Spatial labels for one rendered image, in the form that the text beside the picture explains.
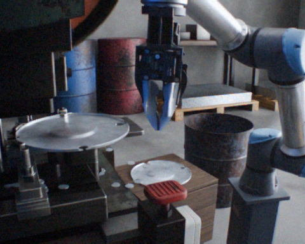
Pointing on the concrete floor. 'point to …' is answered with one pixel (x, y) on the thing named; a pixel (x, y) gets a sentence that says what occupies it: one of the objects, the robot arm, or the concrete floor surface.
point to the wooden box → (197, 203)
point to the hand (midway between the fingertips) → (159, 122)
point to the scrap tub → (218, 148)
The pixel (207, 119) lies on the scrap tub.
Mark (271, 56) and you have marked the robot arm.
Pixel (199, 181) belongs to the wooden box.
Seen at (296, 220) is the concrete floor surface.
